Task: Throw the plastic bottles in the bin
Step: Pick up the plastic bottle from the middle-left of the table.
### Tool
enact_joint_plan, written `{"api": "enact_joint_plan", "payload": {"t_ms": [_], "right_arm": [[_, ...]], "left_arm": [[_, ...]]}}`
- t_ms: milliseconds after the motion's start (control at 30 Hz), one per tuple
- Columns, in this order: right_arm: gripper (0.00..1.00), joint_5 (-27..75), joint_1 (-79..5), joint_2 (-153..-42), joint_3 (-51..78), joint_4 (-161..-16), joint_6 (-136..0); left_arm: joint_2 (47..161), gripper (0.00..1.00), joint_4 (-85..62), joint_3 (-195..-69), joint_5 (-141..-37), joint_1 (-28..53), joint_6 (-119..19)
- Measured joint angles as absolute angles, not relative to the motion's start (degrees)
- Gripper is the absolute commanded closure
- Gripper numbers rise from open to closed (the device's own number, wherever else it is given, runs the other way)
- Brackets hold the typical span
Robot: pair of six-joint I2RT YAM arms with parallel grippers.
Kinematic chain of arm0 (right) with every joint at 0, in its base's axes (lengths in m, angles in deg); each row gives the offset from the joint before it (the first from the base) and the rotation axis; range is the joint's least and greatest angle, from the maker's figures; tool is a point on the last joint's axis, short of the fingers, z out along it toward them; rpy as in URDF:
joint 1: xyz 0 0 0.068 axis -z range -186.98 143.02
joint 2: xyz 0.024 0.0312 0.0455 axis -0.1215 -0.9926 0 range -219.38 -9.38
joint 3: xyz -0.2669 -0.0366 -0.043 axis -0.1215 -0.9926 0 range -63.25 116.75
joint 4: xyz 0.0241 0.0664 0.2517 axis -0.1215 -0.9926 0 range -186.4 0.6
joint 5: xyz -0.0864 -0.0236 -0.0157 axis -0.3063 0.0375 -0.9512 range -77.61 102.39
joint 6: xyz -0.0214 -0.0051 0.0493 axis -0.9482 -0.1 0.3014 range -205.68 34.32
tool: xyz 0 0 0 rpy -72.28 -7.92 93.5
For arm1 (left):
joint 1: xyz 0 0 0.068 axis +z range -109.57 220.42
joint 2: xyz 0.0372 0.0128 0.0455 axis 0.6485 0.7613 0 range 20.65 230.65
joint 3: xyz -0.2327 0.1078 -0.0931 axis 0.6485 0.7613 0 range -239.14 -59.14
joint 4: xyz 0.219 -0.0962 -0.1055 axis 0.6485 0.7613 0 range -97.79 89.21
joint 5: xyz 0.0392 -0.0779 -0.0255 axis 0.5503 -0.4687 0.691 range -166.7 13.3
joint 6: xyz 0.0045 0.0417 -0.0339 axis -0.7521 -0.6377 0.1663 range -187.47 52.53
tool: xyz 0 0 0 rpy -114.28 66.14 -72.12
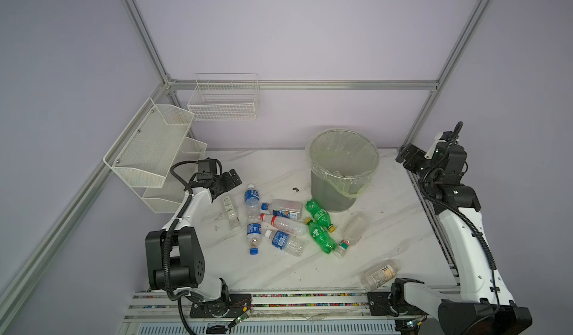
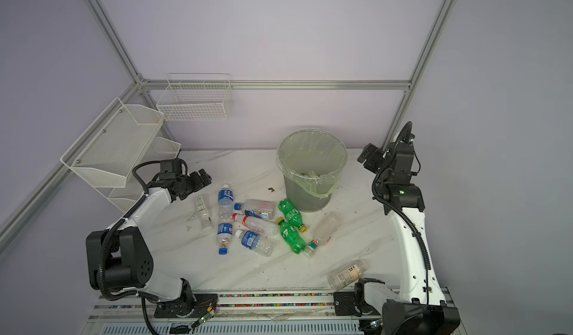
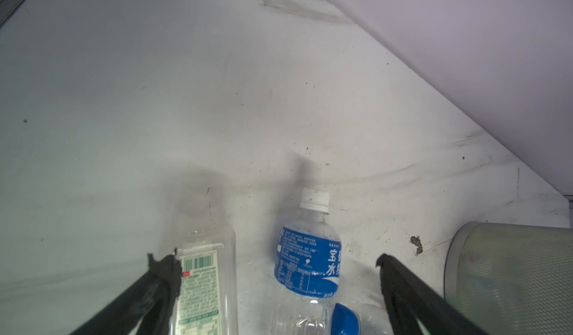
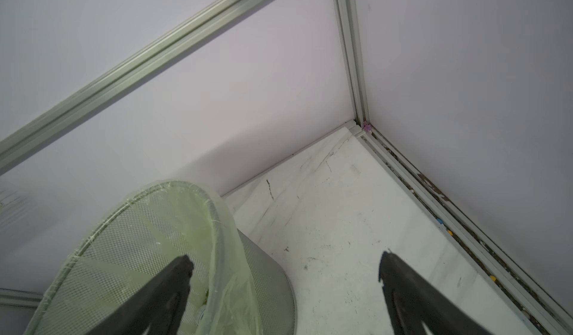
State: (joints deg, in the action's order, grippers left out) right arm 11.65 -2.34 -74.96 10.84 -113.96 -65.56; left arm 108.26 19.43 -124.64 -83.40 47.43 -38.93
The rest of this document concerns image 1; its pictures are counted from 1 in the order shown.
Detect clear bottle white label front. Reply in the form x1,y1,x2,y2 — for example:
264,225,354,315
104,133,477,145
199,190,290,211
361,260,399,292

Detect upper white mesh shelf basket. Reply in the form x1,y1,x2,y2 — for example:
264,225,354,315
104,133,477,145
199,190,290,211
103,99,194,188

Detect translucent green bin liner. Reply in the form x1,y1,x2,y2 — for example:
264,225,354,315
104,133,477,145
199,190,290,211
306,128,381,199

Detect grey mesh waste bin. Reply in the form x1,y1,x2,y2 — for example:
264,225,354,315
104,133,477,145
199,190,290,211
306,128,381,213

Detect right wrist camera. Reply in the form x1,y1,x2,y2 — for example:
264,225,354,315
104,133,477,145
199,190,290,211
428,131,454,157

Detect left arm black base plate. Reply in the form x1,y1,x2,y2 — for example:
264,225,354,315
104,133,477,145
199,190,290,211
187,293,252,319

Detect green bottle lower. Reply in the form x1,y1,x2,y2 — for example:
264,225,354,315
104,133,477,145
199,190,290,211
305,218,337,254

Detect clear bottle green red cap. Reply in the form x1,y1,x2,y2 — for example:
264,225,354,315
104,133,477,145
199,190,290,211
334,213,370,258

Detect aluminium front rail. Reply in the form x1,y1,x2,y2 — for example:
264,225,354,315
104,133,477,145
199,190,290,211
117,287,506,335

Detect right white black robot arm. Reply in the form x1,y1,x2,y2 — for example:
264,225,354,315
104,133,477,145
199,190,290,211
389,141,533,334

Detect green bottle upper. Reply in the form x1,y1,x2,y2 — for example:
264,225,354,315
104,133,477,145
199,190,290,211
305,199,336,233

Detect clear bottle blue cap lower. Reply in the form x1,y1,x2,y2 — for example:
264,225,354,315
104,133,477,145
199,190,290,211
246,220,262,255

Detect white wire wall basket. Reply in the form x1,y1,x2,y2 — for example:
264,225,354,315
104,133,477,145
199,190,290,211
187,73,260,122

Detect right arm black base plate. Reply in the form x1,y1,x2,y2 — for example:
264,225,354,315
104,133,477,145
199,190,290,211
366,291,425,317

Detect clear bottle red white label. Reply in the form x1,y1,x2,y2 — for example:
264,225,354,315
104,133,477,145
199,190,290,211
260,213,308,236

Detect white mesh shelf basket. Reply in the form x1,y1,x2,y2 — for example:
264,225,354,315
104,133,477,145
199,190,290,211
103,99,194,188
141,137,208,214

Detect clear bottle blue cap sideways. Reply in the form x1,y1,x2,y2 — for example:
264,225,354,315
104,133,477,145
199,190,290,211
261,199,303,220

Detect lower white mesh shelf basket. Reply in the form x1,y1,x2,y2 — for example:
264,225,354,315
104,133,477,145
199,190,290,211
141,137,208,214

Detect clear bottle blue label angled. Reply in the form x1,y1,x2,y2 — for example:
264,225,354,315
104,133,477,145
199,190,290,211
264,229,304,257

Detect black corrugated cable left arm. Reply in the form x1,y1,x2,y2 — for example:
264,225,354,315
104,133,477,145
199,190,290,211
162,159,211,335

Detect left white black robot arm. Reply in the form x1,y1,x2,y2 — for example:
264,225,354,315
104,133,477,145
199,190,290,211
145,169,242,302

